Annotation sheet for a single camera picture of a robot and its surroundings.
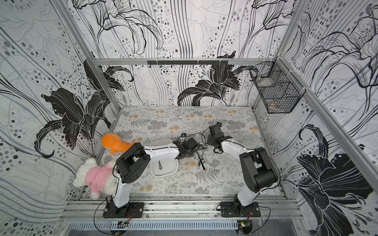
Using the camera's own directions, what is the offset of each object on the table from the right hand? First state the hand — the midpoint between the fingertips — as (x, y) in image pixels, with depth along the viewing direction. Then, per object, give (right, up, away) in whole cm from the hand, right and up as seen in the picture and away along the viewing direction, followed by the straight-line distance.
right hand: (214, 137), depth 97 cm
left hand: (-18, -11, -1) cm, 21 cm away
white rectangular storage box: (-27, -3, -37) cm, 45 cm away
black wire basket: (+38, +30, -9) cm, 49 cm away
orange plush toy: (-65, -2, -5) cm, 65 cm away
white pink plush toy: (-62, -19, -23) cm, 69 cm away
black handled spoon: (-9, -14, -8) cm, 18 cm away
